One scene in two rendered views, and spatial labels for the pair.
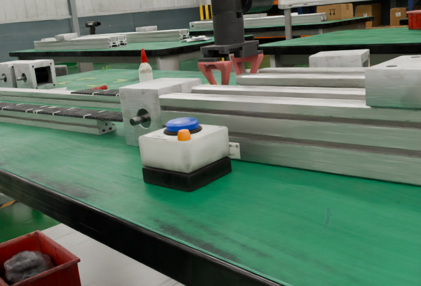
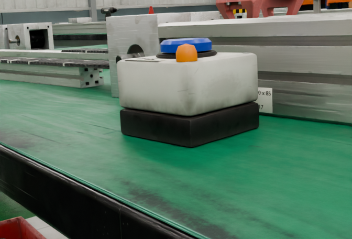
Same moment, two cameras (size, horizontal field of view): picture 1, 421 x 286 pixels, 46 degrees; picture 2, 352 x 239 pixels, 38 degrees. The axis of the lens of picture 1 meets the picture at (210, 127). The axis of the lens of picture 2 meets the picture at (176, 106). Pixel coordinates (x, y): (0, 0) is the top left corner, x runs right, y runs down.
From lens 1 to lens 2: 0.22 m
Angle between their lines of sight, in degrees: 6
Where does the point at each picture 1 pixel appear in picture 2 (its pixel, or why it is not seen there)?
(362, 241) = not seen: outside the picture
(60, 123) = (36, 75)
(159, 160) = (145, 96)
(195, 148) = (204, 77)
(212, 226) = (226, 196)
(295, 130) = not seen: outside the picture
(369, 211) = not seen: outside the picture
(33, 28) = (52, 18)
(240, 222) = (279, 194)
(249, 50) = not seen: outside the picture
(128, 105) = (116, 41)
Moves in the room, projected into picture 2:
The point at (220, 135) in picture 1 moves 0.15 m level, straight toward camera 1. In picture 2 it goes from (245, 64) to (255, 95)
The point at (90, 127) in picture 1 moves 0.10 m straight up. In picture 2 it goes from (70, 78) to (64, 7)
